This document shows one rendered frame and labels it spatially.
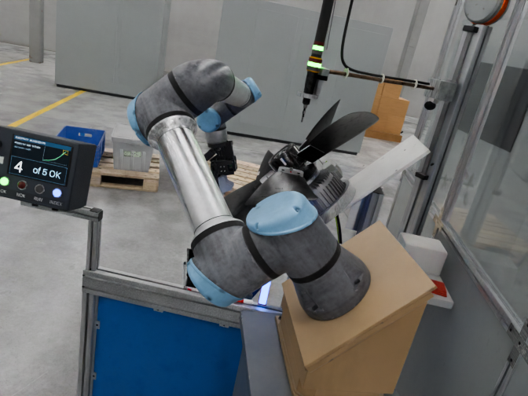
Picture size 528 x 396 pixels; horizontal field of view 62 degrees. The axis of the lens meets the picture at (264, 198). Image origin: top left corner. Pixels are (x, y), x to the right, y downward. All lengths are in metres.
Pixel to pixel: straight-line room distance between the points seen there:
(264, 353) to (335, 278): 0.26
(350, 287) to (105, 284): 0.84
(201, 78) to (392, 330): 0.64
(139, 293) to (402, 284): 0.84
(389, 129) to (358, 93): 2.61
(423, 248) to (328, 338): 1.05
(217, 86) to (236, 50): 5.96
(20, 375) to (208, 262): 1.68
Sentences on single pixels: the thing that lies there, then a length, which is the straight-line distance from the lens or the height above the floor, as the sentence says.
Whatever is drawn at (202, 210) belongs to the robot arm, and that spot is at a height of 1.28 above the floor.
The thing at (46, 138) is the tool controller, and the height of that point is 1.25.
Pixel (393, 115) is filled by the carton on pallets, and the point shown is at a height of 0.51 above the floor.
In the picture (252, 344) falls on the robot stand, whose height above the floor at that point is 1.00.
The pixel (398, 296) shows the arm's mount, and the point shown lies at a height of 1.24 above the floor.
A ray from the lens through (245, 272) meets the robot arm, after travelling 0.79.
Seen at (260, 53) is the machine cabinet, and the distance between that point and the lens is 6.99.
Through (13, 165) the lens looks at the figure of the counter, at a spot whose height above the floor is 1.16.
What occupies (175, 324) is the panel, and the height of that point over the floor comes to 0.73.
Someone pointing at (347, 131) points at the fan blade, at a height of 1.36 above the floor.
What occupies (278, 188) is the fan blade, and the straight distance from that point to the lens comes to 1.40.
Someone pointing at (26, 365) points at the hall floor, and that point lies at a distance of 2.43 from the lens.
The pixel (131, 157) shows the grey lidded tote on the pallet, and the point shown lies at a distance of 4.40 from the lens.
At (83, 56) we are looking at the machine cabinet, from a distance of 8.88.
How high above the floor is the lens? 1.62
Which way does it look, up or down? 20 degrees down
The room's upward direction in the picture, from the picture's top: 11 degrees clockwise
